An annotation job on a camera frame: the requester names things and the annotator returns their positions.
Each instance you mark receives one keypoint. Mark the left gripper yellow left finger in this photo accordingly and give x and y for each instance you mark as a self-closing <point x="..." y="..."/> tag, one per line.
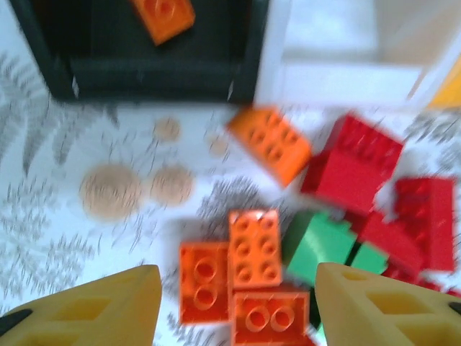
<point x="144" y="288"/>

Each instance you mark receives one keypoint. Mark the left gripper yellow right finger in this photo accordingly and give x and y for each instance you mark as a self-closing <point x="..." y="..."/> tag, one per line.
<point x="331" y="288"/>

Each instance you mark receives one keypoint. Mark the green lego brick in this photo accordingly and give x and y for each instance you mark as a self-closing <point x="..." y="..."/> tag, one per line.
<point x="317" y="245"/>
<point x="367" y="259"/>

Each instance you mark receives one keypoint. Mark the orange lego brick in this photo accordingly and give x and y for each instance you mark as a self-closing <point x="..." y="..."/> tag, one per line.
<point x="254" y="248"/>
<point x="162" y="18"/>
<point x="201" y="281"/>
<point x="266" y="317"/>
<point x="270" y="144"/>

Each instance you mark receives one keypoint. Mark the long red lego brick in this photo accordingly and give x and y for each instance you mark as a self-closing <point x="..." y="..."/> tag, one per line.
<point x="432" y="216"/>

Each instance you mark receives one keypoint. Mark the floral print table cover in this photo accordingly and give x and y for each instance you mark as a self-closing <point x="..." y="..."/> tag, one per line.
<point x="72" y="162"/>

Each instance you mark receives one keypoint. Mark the white plastic bin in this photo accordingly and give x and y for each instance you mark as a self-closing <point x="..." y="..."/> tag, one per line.
<point x="324" y="86"/>

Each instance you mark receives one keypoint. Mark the black plastic bin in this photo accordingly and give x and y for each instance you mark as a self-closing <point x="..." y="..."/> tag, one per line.
<point x="144" y="79"/>

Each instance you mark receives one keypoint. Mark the yellow plastic bin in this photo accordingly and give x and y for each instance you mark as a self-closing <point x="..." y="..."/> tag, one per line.
<point x="450" y="93"/>

